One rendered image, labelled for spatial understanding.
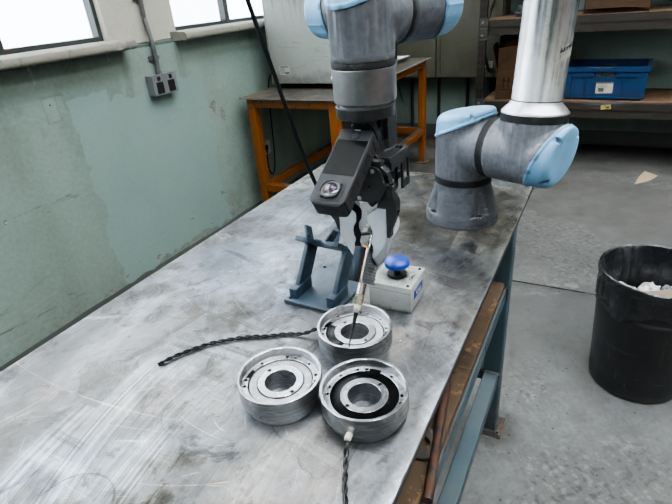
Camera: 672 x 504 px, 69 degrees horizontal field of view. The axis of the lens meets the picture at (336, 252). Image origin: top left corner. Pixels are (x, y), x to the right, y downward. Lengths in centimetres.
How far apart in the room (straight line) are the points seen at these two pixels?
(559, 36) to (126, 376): 84
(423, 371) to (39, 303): 183
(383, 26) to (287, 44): 241
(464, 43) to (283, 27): 182
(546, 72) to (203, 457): 77
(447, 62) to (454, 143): 341
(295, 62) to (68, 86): 124
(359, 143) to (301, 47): 235
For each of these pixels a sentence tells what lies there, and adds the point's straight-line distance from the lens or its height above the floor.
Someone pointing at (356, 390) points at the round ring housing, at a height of 82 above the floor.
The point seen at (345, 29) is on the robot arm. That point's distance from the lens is 57.
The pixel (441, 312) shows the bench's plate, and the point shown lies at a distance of 79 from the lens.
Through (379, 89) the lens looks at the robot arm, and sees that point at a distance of 58.
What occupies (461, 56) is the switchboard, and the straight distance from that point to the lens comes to 436.
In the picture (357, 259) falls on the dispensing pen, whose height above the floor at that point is 94.
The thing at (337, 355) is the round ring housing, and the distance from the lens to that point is 67.
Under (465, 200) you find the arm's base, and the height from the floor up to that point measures 86.
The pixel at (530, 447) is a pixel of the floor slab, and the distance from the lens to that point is 170.
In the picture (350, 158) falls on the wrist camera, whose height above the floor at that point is 108.
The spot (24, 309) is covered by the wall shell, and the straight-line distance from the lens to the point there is 226.
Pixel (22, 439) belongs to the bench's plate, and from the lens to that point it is 75.
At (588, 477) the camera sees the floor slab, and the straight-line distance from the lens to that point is 167.
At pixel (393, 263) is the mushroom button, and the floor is 87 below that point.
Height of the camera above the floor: 125
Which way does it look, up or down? 28 degrees down
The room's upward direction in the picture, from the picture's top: 5 degrees counter-clockwise
